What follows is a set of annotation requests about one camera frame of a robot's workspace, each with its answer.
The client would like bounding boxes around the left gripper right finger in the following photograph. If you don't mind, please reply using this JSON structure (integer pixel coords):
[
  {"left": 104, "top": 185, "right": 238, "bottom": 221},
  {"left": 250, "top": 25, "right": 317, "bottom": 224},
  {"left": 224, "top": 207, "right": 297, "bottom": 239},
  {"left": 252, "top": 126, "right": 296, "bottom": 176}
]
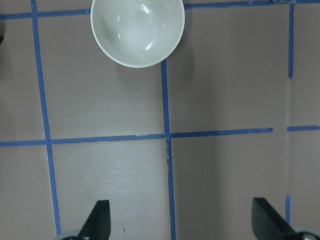
[{"left": 251, "top": 197, "right": 296, "bottom": 240}]

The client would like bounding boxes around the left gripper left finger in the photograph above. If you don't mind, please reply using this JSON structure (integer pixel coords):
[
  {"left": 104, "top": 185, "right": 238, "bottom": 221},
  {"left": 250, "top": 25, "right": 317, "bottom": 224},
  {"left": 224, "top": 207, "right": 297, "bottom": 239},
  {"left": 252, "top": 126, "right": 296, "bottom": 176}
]
[{"left": 77, "top": 200, "right": 111, "bottom": 240}]

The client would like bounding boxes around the white ceramic bowl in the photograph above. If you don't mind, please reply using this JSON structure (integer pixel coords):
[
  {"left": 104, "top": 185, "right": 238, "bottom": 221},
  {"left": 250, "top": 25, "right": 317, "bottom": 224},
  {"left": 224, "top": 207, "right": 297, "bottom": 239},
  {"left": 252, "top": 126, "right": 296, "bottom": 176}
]
[{"left": 90, "top": 0, "right": 185, "bottom": 69}]

